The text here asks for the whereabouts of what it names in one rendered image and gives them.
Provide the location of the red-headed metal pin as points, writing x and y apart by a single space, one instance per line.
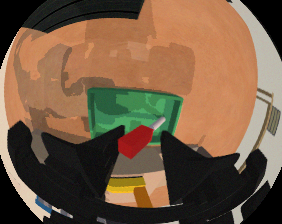
129 145

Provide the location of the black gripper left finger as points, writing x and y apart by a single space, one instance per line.
94 159

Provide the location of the green tray floor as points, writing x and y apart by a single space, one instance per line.
111 111

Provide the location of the yellow chock with orange handle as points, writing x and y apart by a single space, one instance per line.
135 185

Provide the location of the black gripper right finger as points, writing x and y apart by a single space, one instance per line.
185 169

